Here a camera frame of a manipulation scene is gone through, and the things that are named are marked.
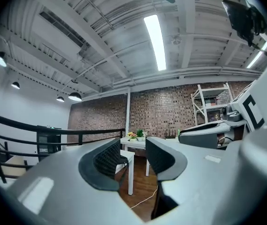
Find white floor cable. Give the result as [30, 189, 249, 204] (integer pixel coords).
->
[129, 186, 159, 210]

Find black metal railing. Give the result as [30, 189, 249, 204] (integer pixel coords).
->
[0, 108, 126, 185]

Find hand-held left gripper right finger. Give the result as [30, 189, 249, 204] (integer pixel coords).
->
[145, 137, 265, 225]

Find green potted plant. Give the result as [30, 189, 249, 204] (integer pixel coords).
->
[135, 128, 148, 142]

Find black router with antennas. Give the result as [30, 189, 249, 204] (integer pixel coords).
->
[163, 129, 177, 140]

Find long ceiling strip light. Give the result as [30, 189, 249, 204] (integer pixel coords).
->
[143, 14, 167, 72]

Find white support pillar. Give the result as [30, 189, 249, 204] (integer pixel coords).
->
[125, 86, 132, 138]

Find short ceiling strip light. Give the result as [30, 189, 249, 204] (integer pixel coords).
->
[245, 41, 267, 69]

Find white table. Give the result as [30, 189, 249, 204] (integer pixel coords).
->
[120, 136, 151, 177]
[115, 149, 136, 196]

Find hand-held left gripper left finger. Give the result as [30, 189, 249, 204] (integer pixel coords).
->
[6, 138, 146, 225]

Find black device with cables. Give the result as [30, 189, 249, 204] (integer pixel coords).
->
[222, 0, 267, 60]

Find potted colourful flowers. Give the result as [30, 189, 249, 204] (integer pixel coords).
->
[126, 131, 138, 142]

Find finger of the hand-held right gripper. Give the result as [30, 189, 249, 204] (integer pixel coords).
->
[178, 122, 229, 149]

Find light wooden box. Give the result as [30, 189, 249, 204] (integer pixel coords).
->
[0, 155, 29, 179]

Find black cabinet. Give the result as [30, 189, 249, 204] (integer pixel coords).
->
[36, 125, 62, 160]

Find small ceiling fan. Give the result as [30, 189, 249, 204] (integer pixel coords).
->
[170, 35, 183, 46]

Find white metal shelf rack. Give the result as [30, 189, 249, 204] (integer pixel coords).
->
[190, 82, 234, 127]

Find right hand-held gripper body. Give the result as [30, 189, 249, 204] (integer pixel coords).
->
[220, 50, 267, 140]

